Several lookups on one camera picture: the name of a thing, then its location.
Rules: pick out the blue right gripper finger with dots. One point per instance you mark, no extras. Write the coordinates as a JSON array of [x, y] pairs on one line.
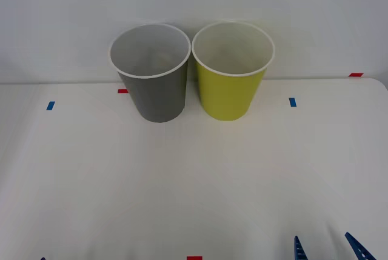
[[299, 251], [360, 249]]

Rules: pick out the yellow-green plastic waste bin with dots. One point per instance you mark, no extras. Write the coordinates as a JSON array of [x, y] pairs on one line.
[[227, 93]]

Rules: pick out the grey plastic waste bin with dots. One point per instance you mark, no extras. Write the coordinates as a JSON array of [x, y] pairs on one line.
[[157, 96]]

